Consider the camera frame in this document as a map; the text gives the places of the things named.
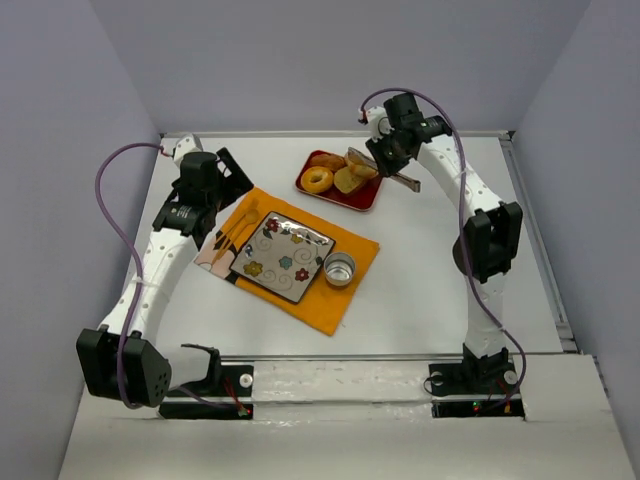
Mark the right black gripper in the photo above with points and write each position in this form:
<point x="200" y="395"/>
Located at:
<point x="382" y="156"/>

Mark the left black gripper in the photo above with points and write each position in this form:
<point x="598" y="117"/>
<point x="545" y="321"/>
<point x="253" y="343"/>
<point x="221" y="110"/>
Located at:
<point x="220" y="182"/>

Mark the metal serving tongs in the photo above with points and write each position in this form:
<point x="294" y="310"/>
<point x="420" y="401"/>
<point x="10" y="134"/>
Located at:
<point x="412" y="184"/>

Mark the pale plain bagel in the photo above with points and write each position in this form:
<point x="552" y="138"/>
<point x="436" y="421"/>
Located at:
<point x="358" y="165"/>

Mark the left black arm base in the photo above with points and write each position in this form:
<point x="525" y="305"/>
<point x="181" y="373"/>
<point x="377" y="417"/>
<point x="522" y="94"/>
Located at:
<point x="206" y="387"/>

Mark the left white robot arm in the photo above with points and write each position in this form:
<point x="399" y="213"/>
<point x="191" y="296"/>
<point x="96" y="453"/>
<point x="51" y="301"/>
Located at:
<point x="119" y="358"/>

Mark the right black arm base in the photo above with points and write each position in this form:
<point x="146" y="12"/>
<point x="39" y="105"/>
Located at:
<point x="475" y="395"/>

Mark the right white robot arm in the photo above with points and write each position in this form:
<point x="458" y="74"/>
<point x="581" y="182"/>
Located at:
<point x="489" y="230"/>

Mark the sliced bread roll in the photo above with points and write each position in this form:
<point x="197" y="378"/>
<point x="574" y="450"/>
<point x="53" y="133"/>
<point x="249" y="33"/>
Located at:
<point x="347" y="183"/>

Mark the brown croissant bread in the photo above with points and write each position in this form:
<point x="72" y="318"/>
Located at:
<point x="329" y="161"/>

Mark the wooden fork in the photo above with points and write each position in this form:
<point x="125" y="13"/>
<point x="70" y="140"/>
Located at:
<point x="243" y="213"/>

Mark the wooden spoon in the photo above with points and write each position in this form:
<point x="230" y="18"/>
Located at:
<point x="251" y="218"/>

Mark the red rectangular tray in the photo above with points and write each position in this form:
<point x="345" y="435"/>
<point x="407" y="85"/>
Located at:
<point x="362" y="200"/>

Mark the yellow glazed bagel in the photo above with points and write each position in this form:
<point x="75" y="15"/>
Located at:
<point x="317" y="179"/>

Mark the square floral ceramic plate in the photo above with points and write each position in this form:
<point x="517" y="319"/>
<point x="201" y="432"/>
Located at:
<point x="282" y="256"/>

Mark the small metal cup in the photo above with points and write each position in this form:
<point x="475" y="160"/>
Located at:
<point x="339" y="269"/>

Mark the orange cloth placemat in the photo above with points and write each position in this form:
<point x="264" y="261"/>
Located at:
<point x="323" y="306"/>

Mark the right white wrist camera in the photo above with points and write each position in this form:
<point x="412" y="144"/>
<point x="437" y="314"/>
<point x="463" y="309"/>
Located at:
<point x="376" y="120"/>

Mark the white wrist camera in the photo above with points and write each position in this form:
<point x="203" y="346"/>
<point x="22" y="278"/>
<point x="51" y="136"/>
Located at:
<point x="376" y="120"/>
<point x="187" y="144"/>

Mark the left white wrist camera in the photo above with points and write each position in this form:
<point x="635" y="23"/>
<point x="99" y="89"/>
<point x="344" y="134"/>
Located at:
<point x="187" y="144"/>

